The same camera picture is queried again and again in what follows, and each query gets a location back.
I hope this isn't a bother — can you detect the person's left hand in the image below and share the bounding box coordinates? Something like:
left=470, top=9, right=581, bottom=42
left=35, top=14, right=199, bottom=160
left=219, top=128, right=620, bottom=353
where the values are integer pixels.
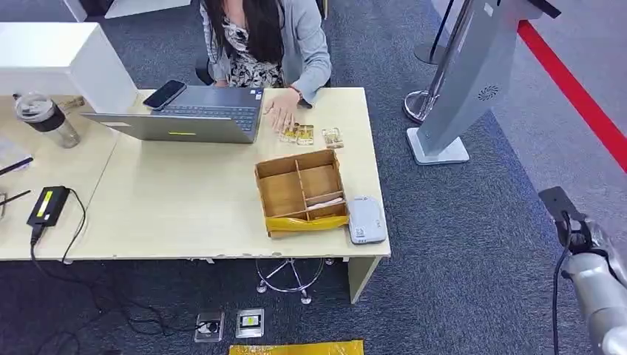
left=263, top=88, right=301, bottom=135

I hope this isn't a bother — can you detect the wrist watch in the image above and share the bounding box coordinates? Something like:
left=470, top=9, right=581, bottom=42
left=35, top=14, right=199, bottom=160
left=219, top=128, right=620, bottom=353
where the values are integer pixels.
left=288, top=85, right=314, bottom=110

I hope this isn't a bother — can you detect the person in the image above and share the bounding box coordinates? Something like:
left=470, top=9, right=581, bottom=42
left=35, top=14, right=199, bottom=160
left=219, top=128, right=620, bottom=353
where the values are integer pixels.
left=198, top=0, right=333, bottom=109

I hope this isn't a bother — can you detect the wooden card box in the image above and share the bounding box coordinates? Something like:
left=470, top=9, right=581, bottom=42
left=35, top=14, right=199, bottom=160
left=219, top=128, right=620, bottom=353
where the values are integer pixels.
left=254, top=149, right=350, bottom=240

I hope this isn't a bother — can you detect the grey laptop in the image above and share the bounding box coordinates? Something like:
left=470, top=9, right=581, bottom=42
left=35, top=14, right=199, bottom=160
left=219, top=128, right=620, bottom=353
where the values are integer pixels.
left=81, top=85, right=265, bottom=145

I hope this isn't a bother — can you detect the card in wooden box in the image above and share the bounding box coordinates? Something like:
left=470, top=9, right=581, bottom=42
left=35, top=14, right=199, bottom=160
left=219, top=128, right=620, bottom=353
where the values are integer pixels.
left=306, top=196, right=346, bottom=211

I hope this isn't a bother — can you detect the black smartphone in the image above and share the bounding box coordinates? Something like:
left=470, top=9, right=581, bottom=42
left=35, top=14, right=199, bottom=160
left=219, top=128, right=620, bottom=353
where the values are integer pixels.
left=142, top=79, right=188, bottom=112

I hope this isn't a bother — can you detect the grey flat device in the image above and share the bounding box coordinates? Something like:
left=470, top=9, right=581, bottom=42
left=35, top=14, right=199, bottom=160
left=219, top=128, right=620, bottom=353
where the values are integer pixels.
left=346, top=195, right=388, bottom=246

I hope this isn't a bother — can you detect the stanchion with black pole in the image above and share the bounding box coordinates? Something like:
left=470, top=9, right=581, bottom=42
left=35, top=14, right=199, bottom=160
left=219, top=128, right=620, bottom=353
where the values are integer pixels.
left=413, top=0, right=458, bottom=66

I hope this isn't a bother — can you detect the chrome stool base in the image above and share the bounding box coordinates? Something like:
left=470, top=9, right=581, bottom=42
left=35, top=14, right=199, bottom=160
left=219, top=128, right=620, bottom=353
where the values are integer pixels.
left=255, top=257, right=336, bottom=306

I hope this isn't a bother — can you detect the white furniture panel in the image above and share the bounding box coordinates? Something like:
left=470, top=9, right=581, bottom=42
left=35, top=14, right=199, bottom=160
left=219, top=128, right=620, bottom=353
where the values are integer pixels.
left=62, top=0, right=193, bottom=24

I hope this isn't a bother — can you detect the grey kiosk stand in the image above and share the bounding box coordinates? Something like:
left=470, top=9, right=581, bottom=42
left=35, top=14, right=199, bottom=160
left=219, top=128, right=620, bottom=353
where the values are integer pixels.
left=406, top=0, right=563, bottom=166

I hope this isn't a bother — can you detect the floor socket plate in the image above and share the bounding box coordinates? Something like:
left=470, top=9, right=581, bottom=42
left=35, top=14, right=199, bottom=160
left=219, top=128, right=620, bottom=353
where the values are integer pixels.
left=234, top=307, right=266, bottom=340

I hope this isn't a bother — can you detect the white box cabinet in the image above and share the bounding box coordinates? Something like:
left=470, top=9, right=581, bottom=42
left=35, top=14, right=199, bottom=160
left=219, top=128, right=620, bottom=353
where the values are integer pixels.
left=0, top=21, right=140, bottom=115

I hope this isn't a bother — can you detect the floor socket with plug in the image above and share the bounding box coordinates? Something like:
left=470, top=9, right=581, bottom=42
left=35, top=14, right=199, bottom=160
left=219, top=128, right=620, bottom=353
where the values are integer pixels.
left=194, top=311, right=226, bottom=344

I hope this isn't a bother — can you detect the clear tumbler with black band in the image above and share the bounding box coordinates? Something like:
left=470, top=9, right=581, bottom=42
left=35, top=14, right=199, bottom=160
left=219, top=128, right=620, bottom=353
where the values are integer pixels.
left=13, top=92, right=82, bottom=150

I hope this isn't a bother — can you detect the black power adapter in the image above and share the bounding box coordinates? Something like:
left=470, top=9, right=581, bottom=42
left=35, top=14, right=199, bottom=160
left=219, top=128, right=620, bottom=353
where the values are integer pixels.
left=26, top=185, right=72, bottom=228

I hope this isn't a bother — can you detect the black pen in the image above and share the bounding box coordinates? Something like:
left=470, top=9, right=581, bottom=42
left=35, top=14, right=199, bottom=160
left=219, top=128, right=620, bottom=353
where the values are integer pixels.
left=0, top=189, right=32, bottom=207
left=0, top=156, right=35, bottom=178

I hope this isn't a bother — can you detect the red barrier belt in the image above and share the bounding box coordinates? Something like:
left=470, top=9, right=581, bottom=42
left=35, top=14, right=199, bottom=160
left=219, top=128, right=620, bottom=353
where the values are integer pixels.
left=516, top=19, right=627, bottom=174

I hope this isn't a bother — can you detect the black power cable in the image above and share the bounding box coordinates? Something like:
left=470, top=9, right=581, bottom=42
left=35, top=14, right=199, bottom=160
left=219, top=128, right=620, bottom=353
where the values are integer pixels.
left=28, top=188, right=219, bottom=355

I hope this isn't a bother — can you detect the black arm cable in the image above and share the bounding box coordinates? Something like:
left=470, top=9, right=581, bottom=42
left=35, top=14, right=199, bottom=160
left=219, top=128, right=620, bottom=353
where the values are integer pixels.
left=551, top=210, right=575, bottom=355

